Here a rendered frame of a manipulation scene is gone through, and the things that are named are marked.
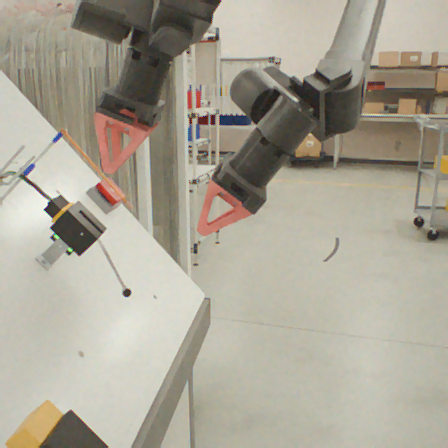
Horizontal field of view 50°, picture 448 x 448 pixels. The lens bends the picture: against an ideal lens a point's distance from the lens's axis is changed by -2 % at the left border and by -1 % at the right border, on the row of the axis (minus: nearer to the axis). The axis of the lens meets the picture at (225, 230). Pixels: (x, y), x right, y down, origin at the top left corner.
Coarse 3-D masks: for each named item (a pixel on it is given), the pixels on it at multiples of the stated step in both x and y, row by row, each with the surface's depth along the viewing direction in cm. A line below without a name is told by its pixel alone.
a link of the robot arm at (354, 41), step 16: (352, 0) 70; (368, 0) 69; (384, 0) 71; (352, 16) 67; (368, 16) 67; (336, 32) 66; (352, 32) 65; (368, 32) 65; (336, 48) 62; (352, 48) 62; (368, 48) 63; (320, 64) 60; (352, 64) 59; (368, 64) 63; (352, 80) 57; (336, 96) 57; (352, 96) 57; (336, 112) 58; (352, 112) 59; (336, 128) 60; (352, 128) 61
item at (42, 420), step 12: (36, 408) 42; (48, 408) 41; (24, 420) 41; (36, 420) 39; (48, 420) 40; (24, 432) 38; (36, 432) 39; (48, 432) 39; (12, 444) 39; (24, 444) 38; (36, 444) 38
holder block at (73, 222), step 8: (72, 208) 65; (80, 208) 66; (64, 216) 64; (72, 216) 64; (80, 216) 65; (88, 216) 67; (56, 224) 64; (64, 224) 64; (72, 224) 64; (80, 224) 64; (88, 224) 65; (96, 224) 67; (56, 232) 65; (64, 232) 65; (72, 232) 65; (80, 232) 65; (88, 232) 64; (96, 232) 66; (64, 240) 65; (72, 240) 65; (80, 240) 65; (88, 240) 65; (96, 240) 65; (72, 248) 66; (80, 248) 65; (88, 248) 65
